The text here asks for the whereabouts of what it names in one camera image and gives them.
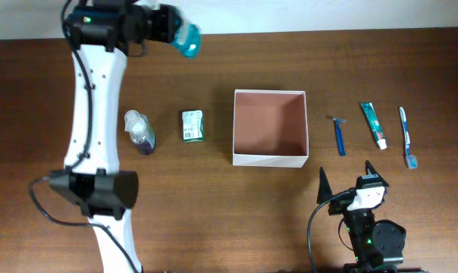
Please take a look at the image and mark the white cardboard box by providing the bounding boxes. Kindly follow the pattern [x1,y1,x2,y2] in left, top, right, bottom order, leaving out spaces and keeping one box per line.
[232,89,309,168]

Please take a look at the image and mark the green toothpaste tube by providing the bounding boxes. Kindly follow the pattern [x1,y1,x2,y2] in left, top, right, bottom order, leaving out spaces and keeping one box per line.
[361,102,387,149]

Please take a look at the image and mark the blue disposable razor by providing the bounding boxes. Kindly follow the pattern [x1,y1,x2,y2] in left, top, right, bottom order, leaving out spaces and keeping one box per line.
[331,117,347,157]

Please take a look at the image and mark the blue white toothbrush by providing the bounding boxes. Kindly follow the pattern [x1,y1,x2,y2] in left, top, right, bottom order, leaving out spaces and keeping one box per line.
[399,107,418,169]

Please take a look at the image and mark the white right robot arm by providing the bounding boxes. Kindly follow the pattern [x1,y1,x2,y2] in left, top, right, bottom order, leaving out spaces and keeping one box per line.
[317,161,406,272]

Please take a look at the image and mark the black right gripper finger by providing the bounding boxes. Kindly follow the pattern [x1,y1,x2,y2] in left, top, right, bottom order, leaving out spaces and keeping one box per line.
[316,167,333,205]
[365,160,379,177]

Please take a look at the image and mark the green white soap box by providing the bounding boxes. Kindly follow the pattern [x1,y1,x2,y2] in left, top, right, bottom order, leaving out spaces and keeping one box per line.
[182,110,204,143]

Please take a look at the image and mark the blue mouthwash bottle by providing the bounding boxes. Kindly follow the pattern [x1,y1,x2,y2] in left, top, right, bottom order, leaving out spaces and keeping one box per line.
[171,17,202,58]

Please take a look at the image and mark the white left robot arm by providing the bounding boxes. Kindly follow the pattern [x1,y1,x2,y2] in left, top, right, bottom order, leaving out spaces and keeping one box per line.
[49,1,186,272]

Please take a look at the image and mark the clear hand sanitizer bottle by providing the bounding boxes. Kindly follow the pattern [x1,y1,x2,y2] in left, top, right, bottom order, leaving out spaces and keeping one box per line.
[124,110,156,155]

